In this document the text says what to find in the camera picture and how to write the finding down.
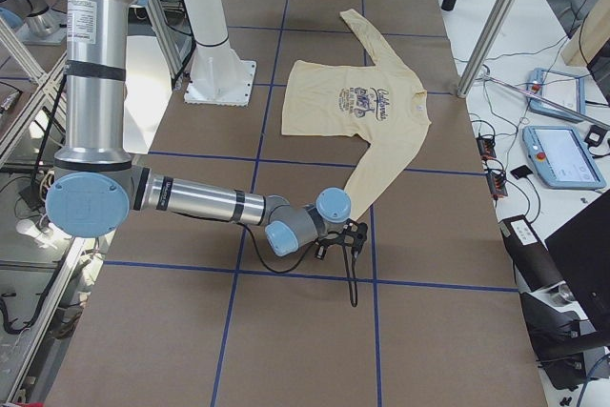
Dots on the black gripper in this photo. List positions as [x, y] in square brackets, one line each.
[323, 251]

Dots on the cream long sleeve shirt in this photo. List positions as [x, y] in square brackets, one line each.
[384, 104]

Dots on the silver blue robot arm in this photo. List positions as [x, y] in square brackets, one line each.
[96, 184]

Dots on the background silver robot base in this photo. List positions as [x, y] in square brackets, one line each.
[34, 22]

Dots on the orange black connector box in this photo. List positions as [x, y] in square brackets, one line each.
[486, 147]

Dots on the black cylinder device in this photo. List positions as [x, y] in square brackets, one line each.
[528, 252]

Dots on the black computer monitor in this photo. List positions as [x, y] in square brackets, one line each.
[580, 251]

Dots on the near blue teach pendant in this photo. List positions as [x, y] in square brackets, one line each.
[560, 158]

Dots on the blue teach pendant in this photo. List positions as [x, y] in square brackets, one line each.
[559, 87]
[560, 158]

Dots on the metal grabber stick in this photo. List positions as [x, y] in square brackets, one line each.
[486, 76]

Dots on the far blue teach pendant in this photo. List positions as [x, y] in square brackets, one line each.
[559, 87]

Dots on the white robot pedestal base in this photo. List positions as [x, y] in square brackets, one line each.
[217, 75]

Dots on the aluminium frame post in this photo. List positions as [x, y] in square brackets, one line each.
[483, 46]

